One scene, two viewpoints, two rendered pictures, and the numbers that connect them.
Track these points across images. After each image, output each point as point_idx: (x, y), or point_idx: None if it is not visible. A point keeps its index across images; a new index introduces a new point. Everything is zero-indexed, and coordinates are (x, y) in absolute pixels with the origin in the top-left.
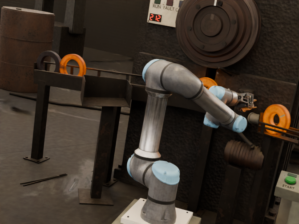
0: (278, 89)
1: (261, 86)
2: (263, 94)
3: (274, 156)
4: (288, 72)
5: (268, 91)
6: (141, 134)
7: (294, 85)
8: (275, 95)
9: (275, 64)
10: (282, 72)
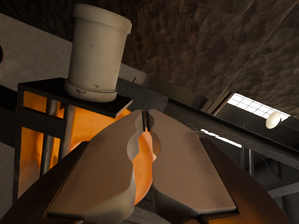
0: (217, 68)
1: (248, 18)
2: (213, 18)
3: (42, 23)
4: (254, 78)
5: (217, 38)
6: None
7: (216, 100)
8: (200, 56)
9: (298, 53)
10: (260, 66)
